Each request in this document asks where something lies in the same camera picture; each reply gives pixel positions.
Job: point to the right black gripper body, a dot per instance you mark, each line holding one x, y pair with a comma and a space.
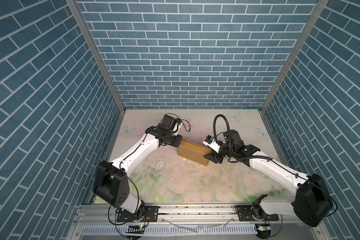
224, 151

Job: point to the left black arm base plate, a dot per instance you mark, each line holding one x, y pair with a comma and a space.
149, 211

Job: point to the brown cardboard box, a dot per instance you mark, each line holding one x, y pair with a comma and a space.
193, 152

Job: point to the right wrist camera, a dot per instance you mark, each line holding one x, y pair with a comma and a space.
231, 136

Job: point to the left green circuit board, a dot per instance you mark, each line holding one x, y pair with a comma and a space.
134, 230

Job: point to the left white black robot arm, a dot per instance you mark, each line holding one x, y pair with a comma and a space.
113, 177

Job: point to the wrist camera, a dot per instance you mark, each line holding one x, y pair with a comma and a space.
231, 136
170, 124

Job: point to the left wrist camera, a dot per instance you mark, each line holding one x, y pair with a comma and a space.
170, 124

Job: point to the aluminium front rail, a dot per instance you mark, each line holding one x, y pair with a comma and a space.
99, 222

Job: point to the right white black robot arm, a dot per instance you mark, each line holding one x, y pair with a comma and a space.
310, 201

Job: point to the right green circuit board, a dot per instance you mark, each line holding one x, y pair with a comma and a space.
263, 228

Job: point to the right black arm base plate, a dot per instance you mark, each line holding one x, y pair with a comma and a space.
247, 213

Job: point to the green circuit board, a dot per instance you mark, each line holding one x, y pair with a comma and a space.
134, 230
263, 228

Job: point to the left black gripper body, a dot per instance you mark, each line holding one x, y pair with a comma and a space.
173, 140

